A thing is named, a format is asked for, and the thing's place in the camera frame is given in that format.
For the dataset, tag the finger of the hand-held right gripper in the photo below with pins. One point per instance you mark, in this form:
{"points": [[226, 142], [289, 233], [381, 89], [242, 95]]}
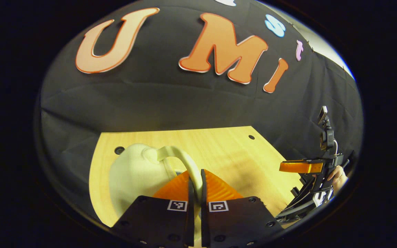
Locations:
{"points": [[298, 167], [298, 203]]}

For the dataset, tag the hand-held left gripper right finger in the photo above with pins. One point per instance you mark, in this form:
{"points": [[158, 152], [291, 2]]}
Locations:
{"points": [[204, 220]]}

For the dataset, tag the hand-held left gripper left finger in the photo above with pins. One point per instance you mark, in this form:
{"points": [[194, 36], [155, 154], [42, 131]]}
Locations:
{"points": [[191, 220]]}

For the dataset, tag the black backdrop cloth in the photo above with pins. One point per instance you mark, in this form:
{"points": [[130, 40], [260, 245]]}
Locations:
{"points": [[167, 103]]}

